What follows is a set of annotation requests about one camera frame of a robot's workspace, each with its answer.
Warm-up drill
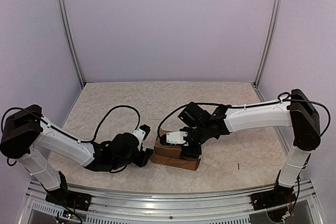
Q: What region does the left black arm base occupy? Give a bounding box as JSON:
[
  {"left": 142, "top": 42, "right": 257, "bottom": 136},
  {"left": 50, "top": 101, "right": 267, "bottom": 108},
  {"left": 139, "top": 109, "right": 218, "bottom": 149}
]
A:
[{"left": 46, "top": 188, "right": 92, "bottom": 211}]

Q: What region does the aluminium frame post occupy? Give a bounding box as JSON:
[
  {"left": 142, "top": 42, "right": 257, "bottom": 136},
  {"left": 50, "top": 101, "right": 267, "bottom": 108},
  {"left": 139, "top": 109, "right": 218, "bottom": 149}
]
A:
[
  {"left": 57, "top": 0, "right": 86, "bottom": 89},
  {"left": 253, "top": 0, "right": 281, "bottom": 89}
]

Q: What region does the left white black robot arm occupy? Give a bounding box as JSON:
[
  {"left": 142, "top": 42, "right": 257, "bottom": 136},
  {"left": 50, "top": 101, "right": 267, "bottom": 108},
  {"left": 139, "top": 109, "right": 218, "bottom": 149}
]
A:
[{"left": 1, "top": 104, "right": 154, "bottom": 206}]

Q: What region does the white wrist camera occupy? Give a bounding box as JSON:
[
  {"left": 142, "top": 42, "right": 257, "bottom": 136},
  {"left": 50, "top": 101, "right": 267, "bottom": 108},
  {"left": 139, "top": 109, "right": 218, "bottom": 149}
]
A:
[
  {"left": 132, "top": 124, "right": 151, "bottom": 148},
  {"left": 160, "top": 131, "right": 188, "bottom": 146}
]

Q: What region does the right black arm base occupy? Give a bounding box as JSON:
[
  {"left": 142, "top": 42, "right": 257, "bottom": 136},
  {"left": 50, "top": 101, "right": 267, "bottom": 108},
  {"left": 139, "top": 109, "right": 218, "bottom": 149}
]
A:
[{"left": 250, "top": 186, "right": 296, "bottom": 210}]

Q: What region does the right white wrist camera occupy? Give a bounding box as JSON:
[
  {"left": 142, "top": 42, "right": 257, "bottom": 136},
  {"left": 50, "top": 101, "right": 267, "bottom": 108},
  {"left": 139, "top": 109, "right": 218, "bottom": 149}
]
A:
[{"left": 160, "top": 131, "right": 188, "bottom": 146}]

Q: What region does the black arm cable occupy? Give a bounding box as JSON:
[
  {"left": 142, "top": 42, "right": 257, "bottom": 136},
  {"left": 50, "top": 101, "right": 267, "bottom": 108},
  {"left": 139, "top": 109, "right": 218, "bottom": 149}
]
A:
[
  {"left": 0, "top": 105, "right": 141, "bottom": 174},
  {"left": 156, "top": 92, "right": 331, "bottom": 143}
]

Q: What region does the front aluminium frame rail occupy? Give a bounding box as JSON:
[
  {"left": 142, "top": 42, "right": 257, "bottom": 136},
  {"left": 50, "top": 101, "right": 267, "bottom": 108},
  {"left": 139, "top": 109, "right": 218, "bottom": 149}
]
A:
[{"left": 15, "top": 180, "right": 326, "bottom": 223}]

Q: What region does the brown cardboard paper box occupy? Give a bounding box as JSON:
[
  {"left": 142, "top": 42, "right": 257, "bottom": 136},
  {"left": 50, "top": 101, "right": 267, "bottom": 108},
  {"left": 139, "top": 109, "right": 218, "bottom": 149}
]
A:
[{"left": 150, "top": 128, "right": 201, "bottom": 171}]

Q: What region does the right aluminium frame post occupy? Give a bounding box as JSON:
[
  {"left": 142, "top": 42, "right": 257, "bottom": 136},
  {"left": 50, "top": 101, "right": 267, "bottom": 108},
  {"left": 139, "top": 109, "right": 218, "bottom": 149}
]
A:
[{"left": 253, "top": 0, "right": 281, "bottom": 89}]

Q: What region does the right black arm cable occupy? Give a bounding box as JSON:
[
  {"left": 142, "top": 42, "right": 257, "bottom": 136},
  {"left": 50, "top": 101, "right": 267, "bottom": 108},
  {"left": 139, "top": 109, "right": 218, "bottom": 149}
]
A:
[{"left": 156, "top": 92, "right": 331, "bottom": 143}]

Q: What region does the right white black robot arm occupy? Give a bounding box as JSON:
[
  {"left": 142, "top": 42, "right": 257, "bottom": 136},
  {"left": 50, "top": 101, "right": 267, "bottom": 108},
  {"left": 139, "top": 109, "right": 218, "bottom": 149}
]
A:
[{"left": 167, "top": 89, "right": 321, "bottom": 205}]

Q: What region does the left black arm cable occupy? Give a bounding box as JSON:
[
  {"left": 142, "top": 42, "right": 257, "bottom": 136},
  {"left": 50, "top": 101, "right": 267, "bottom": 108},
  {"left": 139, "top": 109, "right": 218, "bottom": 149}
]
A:
[{"left": 0, "top": 105, "right": 141, "bottom": 174}]

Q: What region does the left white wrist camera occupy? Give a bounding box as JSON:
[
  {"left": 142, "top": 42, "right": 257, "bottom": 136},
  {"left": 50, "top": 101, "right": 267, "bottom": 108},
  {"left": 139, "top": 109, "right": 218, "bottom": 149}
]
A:
[{"left": 132, "top": 124, "right": 151, "bottom": 148}]

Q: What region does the left aluminium frame post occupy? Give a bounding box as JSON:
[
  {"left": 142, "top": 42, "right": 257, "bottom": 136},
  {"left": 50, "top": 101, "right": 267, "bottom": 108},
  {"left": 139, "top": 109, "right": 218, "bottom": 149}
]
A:
[{"left": 57, "top": 0, "right": 86, "bottom": 89}]

